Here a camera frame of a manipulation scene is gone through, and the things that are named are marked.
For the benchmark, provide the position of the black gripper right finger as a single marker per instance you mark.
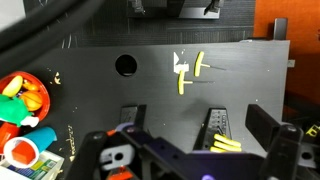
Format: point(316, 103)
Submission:
point(281, 142)

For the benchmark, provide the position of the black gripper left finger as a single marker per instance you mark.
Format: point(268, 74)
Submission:
point(145, 157)

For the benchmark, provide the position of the teal cup with red block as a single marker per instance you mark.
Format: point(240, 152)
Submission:
point(24, 151)

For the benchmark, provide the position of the red bowl with toy fruit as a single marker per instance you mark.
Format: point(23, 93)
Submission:
point(24, 100)

